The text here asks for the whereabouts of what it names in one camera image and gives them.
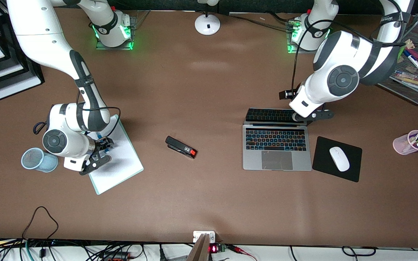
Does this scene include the silver laptop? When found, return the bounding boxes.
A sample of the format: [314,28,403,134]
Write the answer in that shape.
[242,107,315,171]

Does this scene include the green clipboard with white paper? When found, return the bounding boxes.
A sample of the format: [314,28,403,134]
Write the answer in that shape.
[87,115,144,195]

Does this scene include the blue mesh pen cup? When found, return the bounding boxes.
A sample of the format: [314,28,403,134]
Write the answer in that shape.
[21,147,58,173]

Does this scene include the black stapler orange tip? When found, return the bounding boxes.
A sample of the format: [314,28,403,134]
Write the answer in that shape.
[165,136,198,159]

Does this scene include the black mouse pad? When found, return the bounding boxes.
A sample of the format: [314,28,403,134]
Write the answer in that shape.
[312,136,363,183]

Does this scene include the white computer mouse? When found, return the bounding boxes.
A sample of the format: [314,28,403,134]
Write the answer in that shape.
[329,146,351,172]

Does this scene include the black stacked document tray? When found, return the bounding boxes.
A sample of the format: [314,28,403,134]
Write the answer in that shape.
[0,0,45,101]

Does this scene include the white round lamp base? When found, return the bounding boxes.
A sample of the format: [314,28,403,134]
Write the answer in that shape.
[194,0,221,36]

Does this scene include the grey hub orange ports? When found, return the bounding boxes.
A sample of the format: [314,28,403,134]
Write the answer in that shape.
[102,252,130,261]

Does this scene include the pink translucent pen cup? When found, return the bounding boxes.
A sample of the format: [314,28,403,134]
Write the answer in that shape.
[393,130,418,156]

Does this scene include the yellow highlighter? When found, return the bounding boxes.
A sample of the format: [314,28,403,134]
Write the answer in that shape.
[394,74,418,87]

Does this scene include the black power cable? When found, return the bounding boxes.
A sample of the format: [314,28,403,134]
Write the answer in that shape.
[229,13,300,31]

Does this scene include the black looped cable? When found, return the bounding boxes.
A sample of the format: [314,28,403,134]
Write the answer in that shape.
[22,206,59,240]

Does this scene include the grey wire mesh tray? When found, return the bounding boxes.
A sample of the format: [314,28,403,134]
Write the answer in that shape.
[378,17,418,106]

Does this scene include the white mounting bracket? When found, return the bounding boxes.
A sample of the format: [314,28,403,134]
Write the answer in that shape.
[193,231,216,243]

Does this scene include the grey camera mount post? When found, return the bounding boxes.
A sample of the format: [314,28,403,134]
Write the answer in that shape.
[187,234,211,261]

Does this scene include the red black wire lead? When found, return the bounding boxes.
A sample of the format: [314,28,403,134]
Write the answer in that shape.
[227,245,257,261]

